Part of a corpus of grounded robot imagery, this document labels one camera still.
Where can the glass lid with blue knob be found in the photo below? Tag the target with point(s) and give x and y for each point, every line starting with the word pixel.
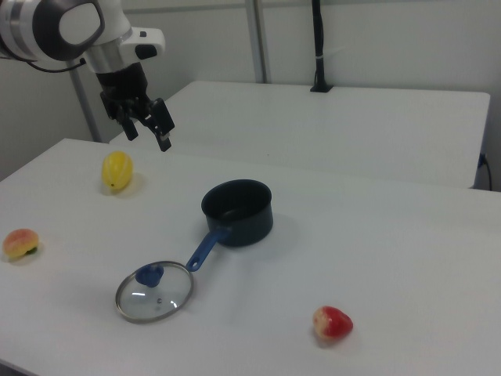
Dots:
pixel 156 301

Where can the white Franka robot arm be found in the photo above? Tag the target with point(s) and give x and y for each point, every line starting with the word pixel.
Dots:
pixel 78 23

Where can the yellow striped toy melon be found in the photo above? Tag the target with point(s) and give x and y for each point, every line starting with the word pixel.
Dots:
pixel 116 171

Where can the grey metal frame post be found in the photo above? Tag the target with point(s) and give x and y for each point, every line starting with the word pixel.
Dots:
pixel 88 113

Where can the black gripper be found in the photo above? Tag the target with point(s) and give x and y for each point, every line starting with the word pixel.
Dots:
pixel 121 84

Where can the orange toy peach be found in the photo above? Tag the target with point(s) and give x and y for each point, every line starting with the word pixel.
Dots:
pixel 19 243

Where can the small red apple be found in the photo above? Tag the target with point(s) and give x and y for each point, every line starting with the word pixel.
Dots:
pixel 334 323

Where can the black pole with base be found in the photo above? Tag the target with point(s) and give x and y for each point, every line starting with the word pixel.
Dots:
pixel 320 47

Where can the grey metal partition post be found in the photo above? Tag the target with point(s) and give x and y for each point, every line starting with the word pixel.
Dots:
pixel 260 43

